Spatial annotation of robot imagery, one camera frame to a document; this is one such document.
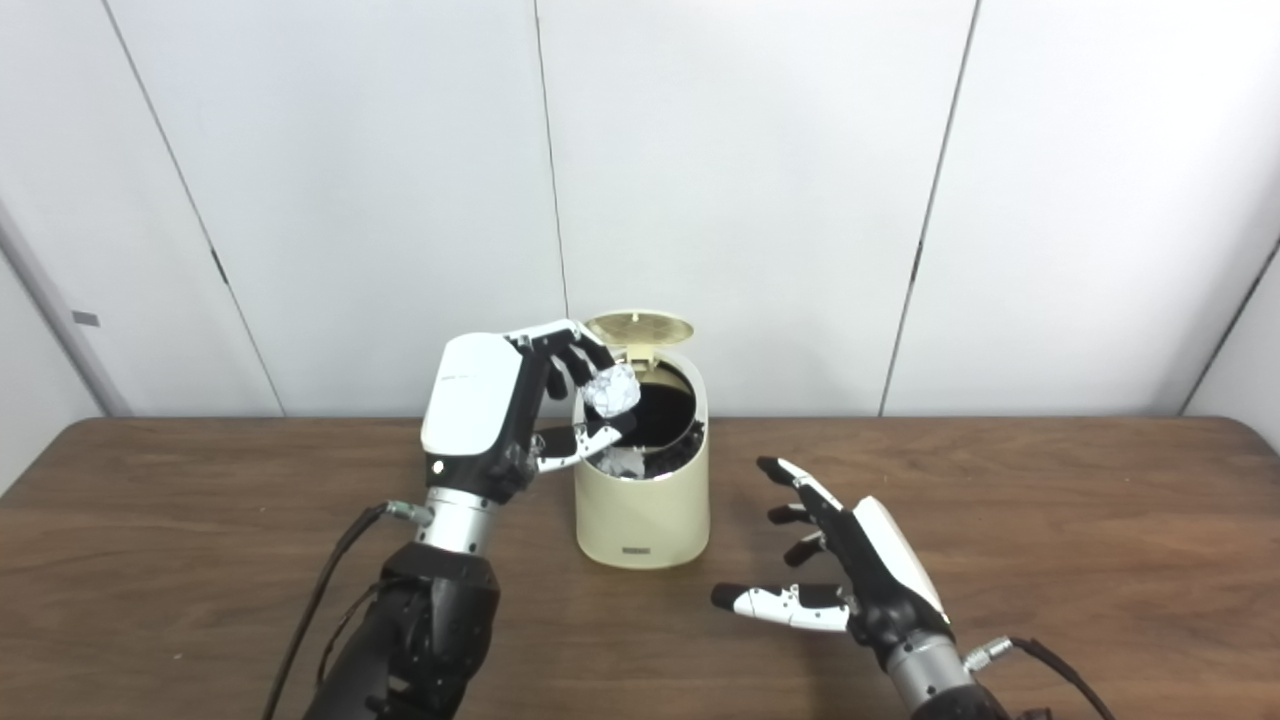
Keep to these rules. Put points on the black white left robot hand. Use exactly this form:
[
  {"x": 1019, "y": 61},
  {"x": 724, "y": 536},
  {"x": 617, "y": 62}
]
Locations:
[{"x": 470, "y": 400}]

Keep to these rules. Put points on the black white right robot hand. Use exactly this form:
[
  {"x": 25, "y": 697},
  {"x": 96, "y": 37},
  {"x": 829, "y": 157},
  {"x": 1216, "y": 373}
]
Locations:
[{"x": 885, "y": 580}]

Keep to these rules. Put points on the white paper ball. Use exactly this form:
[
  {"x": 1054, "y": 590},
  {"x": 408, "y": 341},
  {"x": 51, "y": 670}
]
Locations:
[{"x": 612, "y": 390}]

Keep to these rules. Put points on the round cream bin lid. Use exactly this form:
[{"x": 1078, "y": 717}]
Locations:
[{"x": 640, "y": 327}]

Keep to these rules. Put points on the cream-colored bin body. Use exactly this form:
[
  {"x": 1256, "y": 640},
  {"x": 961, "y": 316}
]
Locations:
[{"x": 640, "y": 515}]

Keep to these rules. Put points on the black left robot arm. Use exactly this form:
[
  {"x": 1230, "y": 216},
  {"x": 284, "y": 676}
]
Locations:
[{"x": 425, "y": 630}]

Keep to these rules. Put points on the black bin liner bag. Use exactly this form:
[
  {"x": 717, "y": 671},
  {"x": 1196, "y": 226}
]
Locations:
[{"x": 665, "y": 410}]

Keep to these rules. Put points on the small grey wall tag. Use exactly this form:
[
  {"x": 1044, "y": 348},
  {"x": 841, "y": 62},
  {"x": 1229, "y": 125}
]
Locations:
[{"x": 86, "y": 318}]

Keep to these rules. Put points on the grey wall post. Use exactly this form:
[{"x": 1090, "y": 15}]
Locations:
[{"x": 60, "y": 320}]

